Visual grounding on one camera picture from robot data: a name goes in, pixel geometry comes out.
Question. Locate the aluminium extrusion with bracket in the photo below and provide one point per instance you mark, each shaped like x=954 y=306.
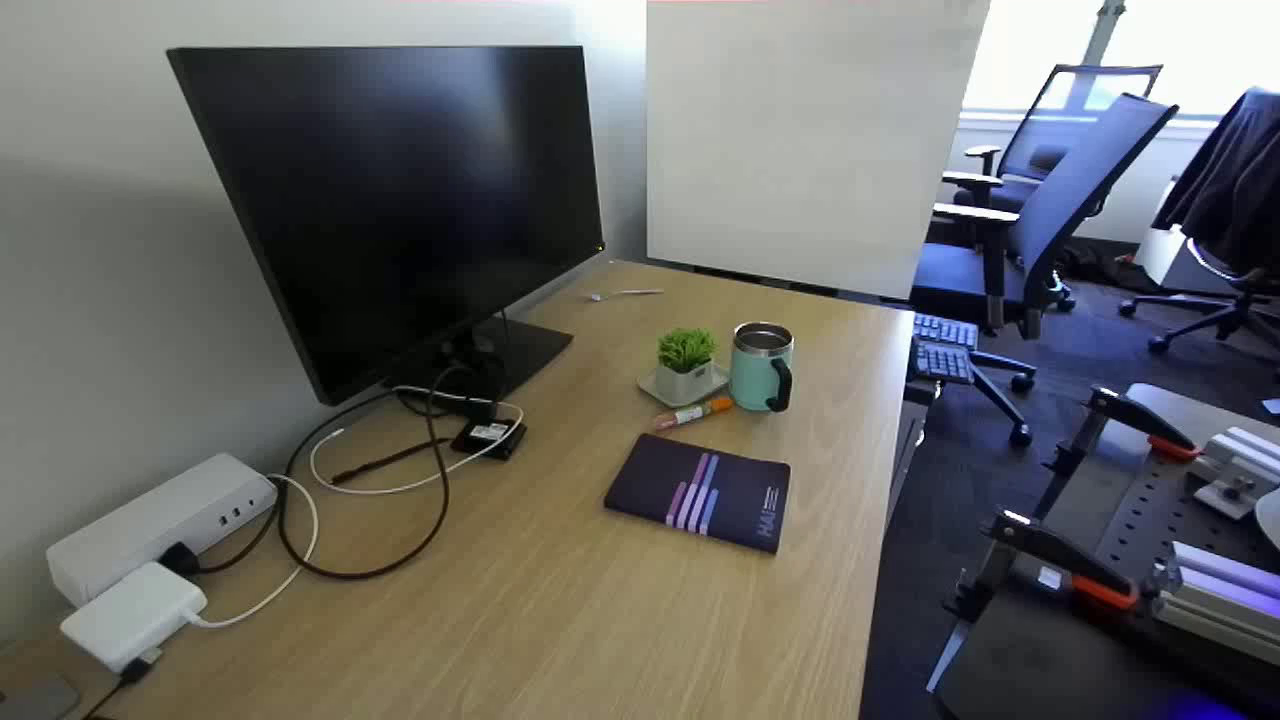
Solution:
x=1244 y=461

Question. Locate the black jacket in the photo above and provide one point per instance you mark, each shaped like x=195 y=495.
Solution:
x=1240 y=173

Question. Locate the pale square plant tray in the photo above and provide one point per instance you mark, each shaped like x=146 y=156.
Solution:
x=650 y=391

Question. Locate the orange marker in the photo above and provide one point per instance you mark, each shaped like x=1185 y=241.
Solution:
x=694 y=414

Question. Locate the aluminium extrusion stack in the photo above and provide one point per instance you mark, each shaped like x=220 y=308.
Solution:
x=1220 y=602

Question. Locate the white power adapter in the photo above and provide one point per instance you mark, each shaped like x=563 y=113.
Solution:
x=131 y=614

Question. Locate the black swivel chair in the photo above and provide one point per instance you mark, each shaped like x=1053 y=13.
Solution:
x=1226 y=308

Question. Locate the black pen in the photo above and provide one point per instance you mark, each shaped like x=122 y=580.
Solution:
x=389 y=461

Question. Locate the white stick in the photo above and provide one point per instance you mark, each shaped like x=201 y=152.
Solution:
x=623 y=292

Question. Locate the dark purple notebook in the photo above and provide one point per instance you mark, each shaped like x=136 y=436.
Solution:
x=701 y=495

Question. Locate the black computer monitor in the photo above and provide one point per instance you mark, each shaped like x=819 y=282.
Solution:
x=401 y=202

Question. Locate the black dongle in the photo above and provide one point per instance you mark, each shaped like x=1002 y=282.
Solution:
x=490 y=436

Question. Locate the blue mesh office chair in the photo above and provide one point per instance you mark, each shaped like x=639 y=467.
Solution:
x=1053 y=113

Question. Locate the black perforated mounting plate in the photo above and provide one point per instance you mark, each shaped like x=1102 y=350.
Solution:
x=1053 y=664

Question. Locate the grey flat device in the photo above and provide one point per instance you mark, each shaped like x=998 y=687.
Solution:
x=33 y=703

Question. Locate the small green potted plant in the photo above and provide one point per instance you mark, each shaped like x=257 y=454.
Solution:
x=686 y=350

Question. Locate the black clamp with orange grip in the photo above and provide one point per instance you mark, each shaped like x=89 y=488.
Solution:
x=1134 y=417
x=1064 y=561

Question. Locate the black monitor stand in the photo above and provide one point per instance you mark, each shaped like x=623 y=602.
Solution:
x=519 y=354

